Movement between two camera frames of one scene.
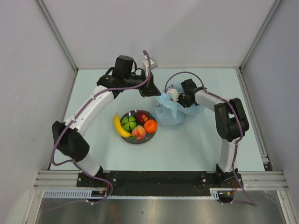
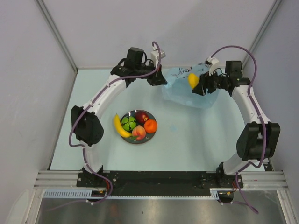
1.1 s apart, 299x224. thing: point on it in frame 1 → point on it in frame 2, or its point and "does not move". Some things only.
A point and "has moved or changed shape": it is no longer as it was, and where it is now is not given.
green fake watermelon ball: (128, 123) does not move
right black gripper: (180, 97) → (204, 82)
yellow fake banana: (119, 129) does not move
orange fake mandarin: (150, 126) does not move
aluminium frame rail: (252, 180) does not move
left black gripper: (150, 89) → (157, 79)
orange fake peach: (138, 132) does not move
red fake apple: (141, 116) does not move
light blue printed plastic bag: (170, 112) has moved or changed shape
